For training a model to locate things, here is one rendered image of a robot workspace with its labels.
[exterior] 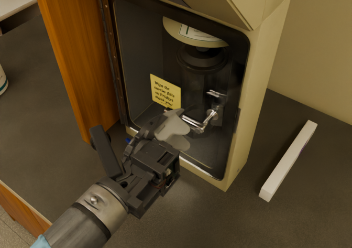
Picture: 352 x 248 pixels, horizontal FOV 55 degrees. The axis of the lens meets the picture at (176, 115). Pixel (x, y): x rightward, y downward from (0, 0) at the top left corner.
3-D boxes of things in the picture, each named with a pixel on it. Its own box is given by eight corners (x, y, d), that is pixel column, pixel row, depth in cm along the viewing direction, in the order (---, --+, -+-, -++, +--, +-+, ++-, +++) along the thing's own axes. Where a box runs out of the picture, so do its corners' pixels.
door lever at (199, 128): (178, 101, 69) (178, 92, 67) (218, 121, 65) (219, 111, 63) (162, 117, 66) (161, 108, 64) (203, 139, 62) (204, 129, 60)
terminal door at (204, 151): (125, 122, 91) (101, -22, 61) (223, 181, 79) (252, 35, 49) (123, 125, 91) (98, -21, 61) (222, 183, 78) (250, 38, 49)
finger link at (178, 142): (202, 137, 66) (174, 168, 60) (177, 125, 68) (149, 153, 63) (203, 126, 64) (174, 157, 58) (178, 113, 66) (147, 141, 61)
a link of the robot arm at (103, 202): (80, 218, 55) (67, 192, 49) (100, 197, 57) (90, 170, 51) (114, 244, 52) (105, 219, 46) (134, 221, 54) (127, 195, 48)
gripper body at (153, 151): (183, 173, 60) (139, 227, 54) (145, 151, 64) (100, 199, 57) (182, 147, 55) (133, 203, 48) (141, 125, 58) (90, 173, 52)
